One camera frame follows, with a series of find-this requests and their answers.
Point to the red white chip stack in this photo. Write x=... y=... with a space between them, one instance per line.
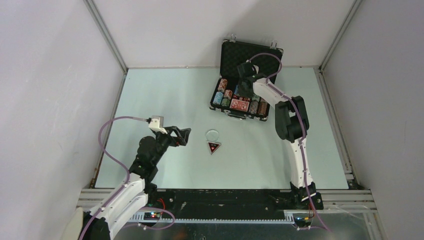
x=227 y=94

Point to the clear round dealer button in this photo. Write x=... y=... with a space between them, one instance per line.
x=212 y=135

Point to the black red triangular chip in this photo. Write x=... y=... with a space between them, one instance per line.
x=213 y=146

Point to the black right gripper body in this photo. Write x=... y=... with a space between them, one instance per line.
x=242 y=91

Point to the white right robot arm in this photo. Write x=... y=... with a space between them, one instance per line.
x=291 y=125

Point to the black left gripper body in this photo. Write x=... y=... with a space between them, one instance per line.
x=163 y=140

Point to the red dice in case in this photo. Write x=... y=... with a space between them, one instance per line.
x=241 y=98

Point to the red white chip roll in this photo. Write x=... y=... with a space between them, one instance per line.
x=222 y=85

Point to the red card deck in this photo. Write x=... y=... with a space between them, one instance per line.
x=240 y=105

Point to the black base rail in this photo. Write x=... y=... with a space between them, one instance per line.
x=230 y=204

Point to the black aluminium poker case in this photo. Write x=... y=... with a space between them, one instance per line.
x=233 y=53

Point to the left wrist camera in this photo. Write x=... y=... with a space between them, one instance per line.
x=156 y=124

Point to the dark green chip stack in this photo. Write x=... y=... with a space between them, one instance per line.
x=225 y=102

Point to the blue white chip stack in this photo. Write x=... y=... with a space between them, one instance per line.
x=218 y=97

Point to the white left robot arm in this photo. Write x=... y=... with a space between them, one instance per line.
x=107 y=218

